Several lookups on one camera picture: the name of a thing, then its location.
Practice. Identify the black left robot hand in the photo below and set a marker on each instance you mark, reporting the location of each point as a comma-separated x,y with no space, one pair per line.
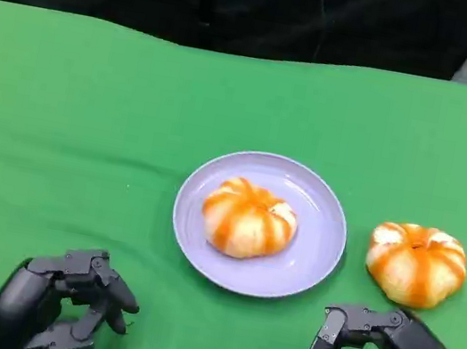
20,304

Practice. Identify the orange white toy bread roll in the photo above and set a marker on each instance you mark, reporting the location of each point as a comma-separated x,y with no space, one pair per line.
415,270
247,222

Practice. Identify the lilac plate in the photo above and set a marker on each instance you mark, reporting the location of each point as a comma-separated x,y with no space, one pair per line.
316,243

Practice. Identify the green table cloth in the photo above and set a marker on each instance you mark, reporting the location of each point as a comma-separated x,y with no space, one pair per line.
90,113

